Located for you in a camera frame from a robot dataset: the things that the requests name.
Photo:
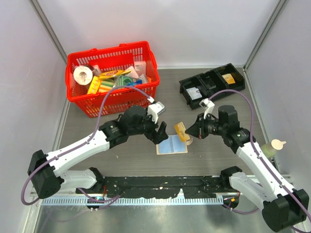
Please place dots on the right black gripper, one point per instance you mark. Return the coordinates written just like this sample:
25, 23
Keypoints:
198, 129

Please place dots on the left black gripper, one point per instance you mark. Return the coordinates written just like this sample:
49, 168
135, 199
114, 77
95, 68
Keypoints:
156, 137

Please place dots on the beige leather card holder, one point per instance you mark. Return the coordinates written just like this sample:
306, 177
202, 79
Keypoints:
173, 145

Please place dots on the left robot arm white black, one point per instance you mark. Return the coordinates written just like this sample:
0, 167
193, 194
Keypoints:
51, 172

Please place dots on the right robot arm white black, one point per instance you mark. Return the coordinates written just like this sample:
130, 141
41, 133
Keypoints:
281, 205

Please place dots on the white card in bin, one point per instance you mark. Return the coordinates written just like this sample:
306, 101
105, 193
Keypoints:
194, 93

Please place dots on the black bin left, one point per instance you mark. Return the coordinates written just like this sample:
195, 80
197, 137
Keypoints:
189, 83

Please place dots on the black bin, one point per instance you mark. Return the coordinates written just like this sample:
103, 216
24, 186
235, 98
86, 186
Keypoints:
189, 83
212, 82
239, 79

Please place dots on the red plastic shopping basket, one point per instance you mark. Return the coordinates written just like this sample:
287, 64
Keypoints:
120, 57

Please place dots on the black bin middle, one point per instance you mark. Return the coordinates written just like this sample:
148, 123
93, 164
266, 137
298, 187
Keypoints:
212, 82

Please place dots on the black bin right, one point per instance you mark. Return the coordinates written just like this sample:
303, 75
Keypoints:
239, 79

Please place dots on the green packaged item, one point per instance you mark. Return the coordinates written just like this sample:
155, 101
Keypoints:
123, 80

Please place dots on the white pink box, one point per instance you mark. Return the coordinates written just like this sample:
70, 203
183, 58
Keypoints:
140, 67

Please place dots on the yellow green sponge pack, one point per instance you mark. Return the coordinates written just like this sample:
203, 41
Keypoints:
106, 85

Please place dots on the green liquid squeeze bottle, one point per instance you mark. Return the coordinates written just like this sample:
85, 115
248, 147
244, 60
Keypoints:
271, 149

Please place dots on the yellow snack bag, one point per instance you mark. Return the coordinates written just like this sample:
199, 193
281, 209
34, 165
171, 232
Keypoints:
112, 74

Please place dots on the yellow box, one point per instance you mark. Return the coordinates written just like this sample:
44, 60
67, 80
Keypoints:
94, 85

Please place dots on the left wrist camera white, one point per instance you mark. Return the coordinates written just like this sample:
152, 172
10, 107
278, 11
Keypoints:
155, 109

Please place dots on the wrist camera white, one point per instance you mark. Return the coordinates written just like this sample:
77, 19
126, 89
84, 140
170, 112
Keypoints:
155, 109
208, 106

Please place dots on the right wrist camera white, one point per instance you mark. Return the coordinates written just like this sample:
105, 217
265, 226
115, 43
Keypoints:
208, 106

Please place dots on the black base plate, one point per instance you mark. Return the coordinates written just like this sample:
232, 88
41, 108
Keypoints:
162, 187

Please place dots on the white cable duct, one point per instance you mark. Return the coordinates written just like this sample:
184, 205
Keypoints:
179, 200

